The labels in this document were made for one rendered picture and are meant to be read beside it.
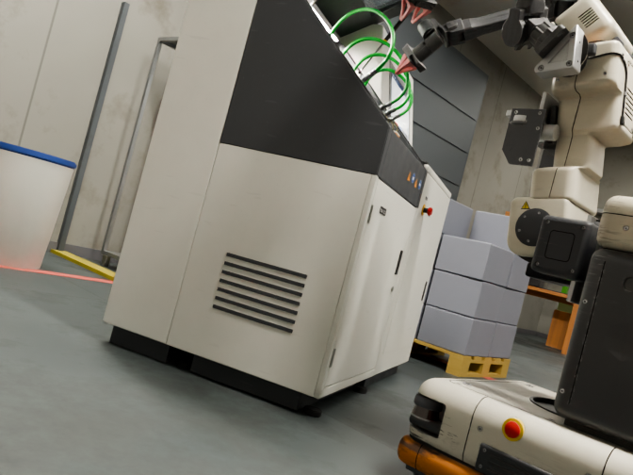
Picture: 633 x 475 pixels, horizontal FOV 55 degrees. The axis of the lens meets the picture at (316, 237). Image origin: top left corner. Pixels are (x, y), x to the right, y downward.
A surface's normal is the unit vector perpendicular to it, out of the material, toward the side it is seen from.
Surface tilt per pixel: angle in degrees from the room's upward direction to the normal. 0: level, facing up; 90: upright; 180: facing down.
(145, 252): 90
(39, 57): 90
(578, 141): 90
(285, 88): 90
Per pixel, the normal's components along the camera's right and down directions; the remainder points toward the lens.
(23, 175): 0.42, 0.16
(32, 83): 0.71, 0.18
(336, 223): -0.34, -0.11
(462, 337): -0.62, -0.18
